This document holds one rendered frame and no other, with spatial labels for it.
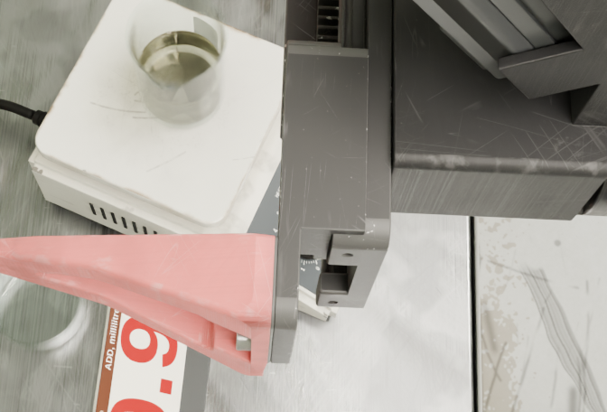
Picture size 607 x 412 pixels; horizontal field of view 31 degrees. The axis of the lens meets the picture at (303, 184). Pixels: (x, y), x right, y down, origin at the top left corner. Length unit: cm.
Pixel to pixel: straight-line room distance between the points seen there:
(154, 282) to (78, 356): 44
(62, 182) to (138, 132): 5
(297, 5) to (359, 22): 5
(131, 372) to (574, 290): 28
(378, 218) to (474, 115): 3
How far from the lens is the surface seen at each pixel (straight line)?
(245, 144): 63
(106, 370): 65
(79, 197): 66
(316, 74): 26
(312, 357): 69
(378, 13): 27
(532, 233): 73
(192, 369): 68
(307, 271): 65
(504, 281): 72
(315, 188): 25
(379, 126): 26
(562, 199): 28
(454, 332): 70
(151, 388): 66
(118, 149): 63
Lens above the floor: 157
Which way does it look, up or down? 69 degrees down
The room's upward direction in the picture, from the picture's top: 10 degrees clockwise
